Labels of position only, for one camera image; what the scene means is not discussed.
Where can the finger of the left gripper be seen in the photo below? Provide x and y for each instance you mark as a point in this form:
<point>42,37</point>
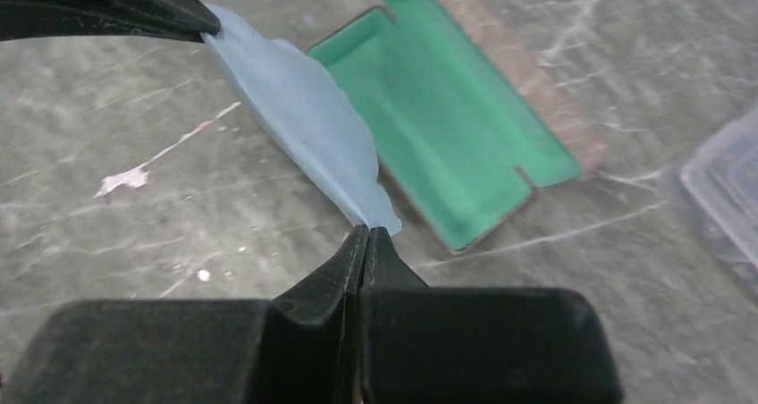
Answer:
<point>183,20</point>

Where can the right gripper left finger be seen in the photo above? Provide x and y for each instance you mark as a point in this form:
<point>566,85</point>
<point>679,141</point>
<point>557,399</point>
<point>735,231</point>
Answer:
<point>296,348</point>

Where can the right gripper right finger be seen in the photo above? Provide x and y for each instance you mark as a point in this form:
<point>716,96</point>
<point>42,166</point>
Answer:
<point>426,344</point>

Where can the light blue cleaning cloth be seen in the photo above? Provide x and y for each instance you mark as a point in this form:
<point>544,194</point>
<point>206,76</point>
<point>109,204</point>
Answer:
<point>308,116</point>

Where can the clear plastic organizer box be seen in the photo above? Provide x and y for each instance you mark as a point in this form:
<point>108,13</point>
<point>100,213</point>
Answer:
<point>714,190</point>

